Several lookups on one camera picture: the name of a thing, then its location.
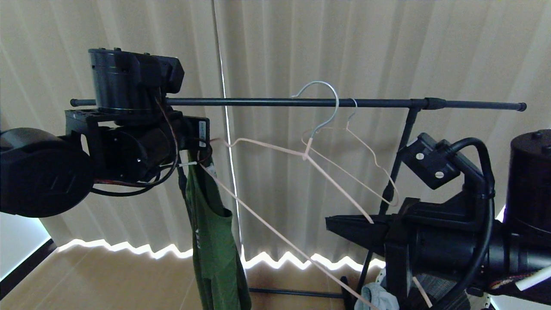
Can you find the pale grey garment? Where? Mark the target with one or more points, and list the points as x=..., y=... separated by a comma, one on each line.
x=376, y=299

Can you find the pink clothes hanger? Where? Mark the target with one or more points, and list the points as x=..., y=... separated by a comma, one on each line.
x=379, y=165
x=327, y=120

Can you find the black clothes rack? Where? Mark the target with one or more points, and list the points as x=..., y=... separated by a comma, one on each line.
x=267, y=102

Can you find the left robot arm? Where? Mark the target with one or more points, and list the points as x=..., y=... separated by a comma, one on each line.
x=43, y=172

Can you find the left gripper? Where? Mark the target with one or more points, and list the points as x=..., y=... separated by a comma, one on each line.
x=142, y=146

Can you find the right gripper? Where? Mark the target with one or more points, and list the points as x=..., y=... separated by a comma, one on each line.
x=443, y=254

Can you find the green sleeveless shirt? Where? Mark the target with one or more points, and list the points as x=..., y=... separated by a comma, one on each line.
x=215, y=258

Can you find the white laundry basket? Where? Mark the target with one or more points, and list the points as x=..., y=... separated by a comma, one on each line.
x=443, y=292

